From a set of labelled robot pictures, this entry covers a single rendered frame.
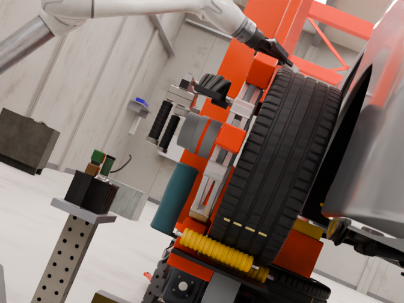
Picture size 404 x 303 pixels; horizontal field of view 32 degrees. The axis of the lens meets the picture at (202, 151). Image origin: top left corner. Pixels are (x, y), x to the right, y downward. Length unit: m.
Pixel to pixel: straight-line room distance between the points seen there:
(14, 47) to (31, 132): 7.87
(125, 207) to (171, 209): 7.34
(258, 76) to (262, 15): 0.77
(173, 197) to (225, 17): 0.67
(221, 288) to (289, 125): 0.62
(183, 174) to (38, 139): 8.06
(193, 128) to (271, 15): 0.81
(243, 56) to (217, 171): 0.90
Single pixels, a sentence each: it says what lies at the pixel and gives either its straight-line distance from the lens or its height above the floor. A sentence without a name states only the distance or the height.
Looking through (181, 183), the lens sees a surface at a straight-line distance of 2.54.
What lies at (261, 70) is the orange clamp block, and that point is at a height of 1.10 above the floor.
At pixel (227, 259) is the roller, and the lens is 2.32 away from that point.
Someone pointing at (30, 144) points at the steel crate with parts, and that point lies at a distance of 10.54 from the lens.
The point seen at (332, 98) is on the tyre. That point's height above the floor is 1.11.
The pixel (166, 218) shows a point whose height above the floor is 0.53.
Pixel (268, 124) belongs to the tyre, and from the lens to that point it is 2.16.
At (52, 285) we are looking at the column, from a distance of 2.71.
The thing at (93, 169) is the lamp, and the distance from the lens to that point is 2.47.
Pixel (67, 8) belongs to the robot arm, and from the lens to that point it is 2.53.
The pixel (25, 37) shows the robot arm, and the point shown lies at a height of 0.93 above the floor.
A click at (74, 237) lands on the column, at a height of 0.33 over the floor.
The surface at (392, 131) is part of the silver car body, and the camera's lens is 1.64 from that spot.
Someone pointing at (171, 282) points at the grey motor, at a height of 0.31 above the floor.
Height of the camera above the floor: 0.64
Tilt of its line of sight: 4 degrees up
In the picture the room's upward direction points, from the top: 23 degrees clockwise
